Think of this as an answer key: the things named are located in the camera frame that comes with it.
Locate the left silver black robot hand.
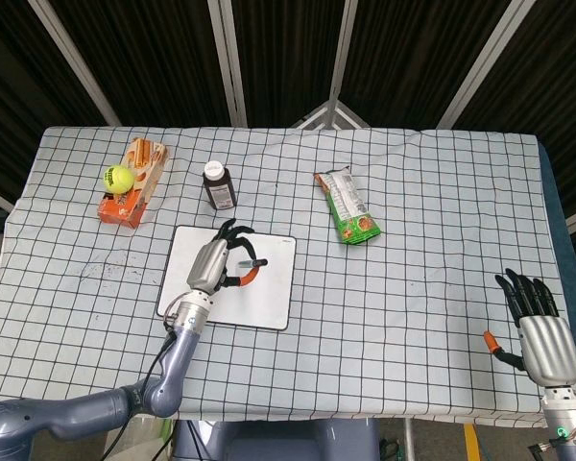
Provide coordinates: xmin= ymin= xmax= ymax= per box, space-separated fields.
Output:
xmin=185 ymin=218 xmax=261 ymax=296

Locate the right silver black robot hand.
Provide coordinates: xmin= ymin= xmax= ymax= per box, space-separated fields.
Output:
xmin=483 ymin=267 xmax=576 ymax=388

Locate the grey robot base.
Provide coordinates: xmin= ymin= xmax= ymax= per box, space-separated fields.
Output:
xmin=172 ymin=416 xmax=381 ymax=461

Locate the white dry-erase board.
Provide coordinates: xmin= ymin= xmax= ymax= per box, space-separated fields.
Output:
xmin=156 ymin=224 xmax=299 ymax=333

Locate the dark juice bottle white cap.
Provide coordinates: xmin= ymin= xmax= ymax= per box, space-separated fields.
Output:
xmin=202 ymin=160 xmax=238 ymax=212

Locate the orange biscuit box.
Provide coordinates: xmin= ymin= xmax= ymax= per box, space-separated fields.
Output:
xmin=97 ymin=136 xmax=170 ymax=231

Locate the yellow tennis ball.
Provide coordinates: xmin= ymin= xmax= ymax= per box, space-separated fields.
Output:
xmin=102 ymin=164 xmax=136 ymax=195

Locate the green snack bag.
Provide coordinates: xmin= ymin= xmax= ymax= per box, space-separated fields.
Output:
xmin=314 ymin=165 xmax=382 ymax=248

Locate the white black checked tablecloth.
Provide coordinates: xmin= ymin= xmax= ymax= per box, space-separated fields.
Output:
xmin=0 ymin=125 xmax=576 ymax=429

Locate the dark screen curtain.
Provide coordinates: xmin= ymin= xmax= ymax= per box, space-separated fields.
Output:
xmin=0 ymin=0 xmax=576 ymax=232

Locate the white screen foot bracket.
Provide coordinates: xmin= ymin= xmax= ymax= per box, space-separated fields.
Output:
xmin=290 ymin=98 xmax=372 ymax=130

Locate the white screen frame post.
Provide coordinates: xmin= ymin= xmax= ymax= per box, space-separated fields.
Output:
xmin=206 ymin=0 xmax=250 ymax=129
xmin=324 ymin=0 xmax=363 ymax=105
xmin=27 ymin=0 xmax=123 ymax=128
xmin=435 ymin=0 xmax=531 ymax=130

